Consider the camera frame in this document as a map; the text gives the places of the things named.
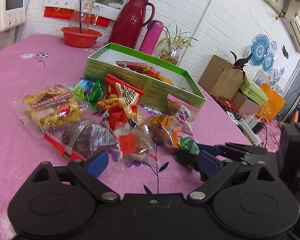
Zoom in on clear glass pitcher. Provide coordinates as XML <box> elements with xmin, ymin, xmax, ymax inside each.
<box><xmin>68</xmin><ymin>0</ymin><xmax>100</xmax><ymax>30</ymax></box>

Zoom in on pink pastry pack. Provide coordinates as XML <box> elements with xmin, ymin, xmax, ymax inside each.
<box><xmin>167</xmin><ymin>94</ymin><xmax>199</xmax><ymax>123</ymax></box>

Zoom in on red label pastry pack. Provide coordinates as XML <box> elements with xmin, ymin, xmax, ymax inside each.
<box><xmin>113</xmin><ymin>124</ymin><xmax>158</xmax><ymax>171</ymax></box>

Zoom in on green lidded box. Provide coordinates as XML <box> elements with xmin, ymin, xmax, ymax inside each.
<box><xmin>240</xmin><ymin>76</ymin><xmax>268</xmax><ymax>106</ymax></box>

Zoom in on green pea snack bag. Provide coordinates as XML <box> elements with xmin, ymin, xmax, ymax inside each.
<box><xmin>174</xmin><ymin>136</ymin><xmax>200</xmax><ymax>170</ymax></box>

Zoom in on green candy pouch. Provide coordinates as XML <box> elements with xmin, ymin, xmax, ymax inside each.
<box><xmin>85</xmin><ymin>80</ymin><xmax>106</xmax><ymax>113</ymax></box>

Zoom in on white power strip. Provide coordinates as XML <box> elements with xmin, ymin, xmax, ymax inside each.
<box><xmin>238</xmin><ymin>115</ymin><xmax>264</xmax><ymax>146</ymax></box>

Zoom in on orange label pastry pack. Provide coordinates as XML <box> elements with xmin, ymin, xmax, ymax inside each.
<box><xmin>138</xmin><ymin>114</ymin><xmax>183</xmax><ymax>148</ymax></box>

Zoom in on blue patterned wall plates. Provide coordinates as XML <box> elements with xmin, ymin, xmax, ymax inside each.
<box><xmin>245</xmin><ymin>33</ymin><xmax>277</xmax><ymax>72</ymax></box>

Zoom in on pink thermos bottle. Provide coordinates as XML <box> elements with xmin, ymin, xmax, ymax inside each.
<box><xmin>139</xmin><ymin>20</ymin><xmax>164</xmax><ymax>55</ymax></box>

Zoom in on red chips bag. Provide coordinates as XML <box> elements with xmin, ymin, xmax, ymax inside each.
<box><xmin>115</xmin><ymin>61</ymin><xmax>160</xmax><ymax>76</ymax></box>

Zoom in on green cardboard snack box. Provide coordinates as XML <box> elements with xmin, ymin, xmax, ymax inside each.
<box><xmin>84</xmin><ymin>43</ymin><xmax>206</xmax><ymax>112</ymax></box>

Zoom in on black stirring stick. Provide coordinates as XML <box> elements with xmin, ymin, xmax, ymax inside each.
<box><xmin>78</xmin><ymin>0</ymin><xmax>82</xmax><ymax>33</ymax></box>

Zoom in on brown cake clear pack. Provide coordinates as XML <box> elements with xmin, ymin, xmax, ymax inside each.
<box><xmin>43</xmin><ymin>119</ymin><xmax>117</xmax><ymax>160</ymax></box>

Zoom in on dark purple leafy plant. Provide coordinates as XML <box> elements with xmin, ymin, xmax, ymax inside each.
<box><xmin>230</xmin><ymin>51</ymin><xmax>253</xmax><ymax>80</ymax></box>

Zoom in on yellow cracker clear pack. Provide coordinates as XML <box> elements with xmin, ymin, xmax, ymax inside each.
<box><xmin>12</xmin><ymin>86</ymin><xmax>88</xmax><ymax>135</ymax></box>

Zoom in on yellow snack bag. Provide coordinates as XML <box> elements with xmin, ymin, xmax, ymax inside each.
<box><xmin>157</xmin><ymin>75</ymin><xmax>174</xmax><ymax>85</ymax></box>

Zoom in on blue green snack pouch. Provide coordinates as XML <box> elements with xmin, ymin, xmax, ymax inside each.
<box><xmin>68</xmin><ymin>78</ymin><xmax>94</xmax><ymax>99</ymax></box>

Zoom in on white air conditioner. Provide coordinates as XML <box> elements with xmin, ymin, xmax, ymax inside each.
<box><xmin>277</xmin><ymin>0</ymin><xmax>300</xmax><ymax>54</ymax></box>

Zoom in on small brown cardboard box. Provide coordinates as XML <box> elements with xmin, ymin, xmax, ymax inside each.
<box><xmin>232</xmin><ymin>92</ymin><xmax>261</xmax><ymax>115</ymax></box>

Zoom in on pink floral tablecloth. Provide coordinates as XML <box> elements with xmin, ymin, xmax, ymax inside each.
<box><xmin>0</xmin><ymin>34</ymin><xmax>253</xmax><ymax>240</ymax></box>

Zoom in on glass vase with plant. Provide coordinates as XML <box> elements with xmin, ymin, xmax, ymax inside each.
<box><xmin>155</xmin><ymin>24</ymin><xmax>198</xmax><ymax>65</ymax></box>

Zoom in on red plastic basin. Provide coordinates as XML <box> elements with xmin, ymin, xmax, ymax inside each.
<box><xmin>61</xmin><ymin>27</ymin><xmax>102</xmax><ymax>48</ymax></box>

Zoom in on red nut snack bag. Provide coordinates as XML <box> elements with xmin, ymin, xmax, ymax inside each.
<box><xmin>96</xmin><ymin>74</ymin><xmax>144</xmax><ymax>122</ymax></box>

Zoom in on dark red thermos jug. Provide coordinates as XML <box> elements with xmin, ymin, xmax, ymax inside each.
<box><xmin>108</xmin><ymin>0</ymin><xmax>155</xmax><ymax>49</ymax></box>

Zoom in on orange gift bag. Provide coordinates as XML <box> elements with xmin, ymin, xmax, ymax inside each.
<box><xmin>255</xmin><ymin>83</ymin><xmax>286</xmax><ymax>123</ymax></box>

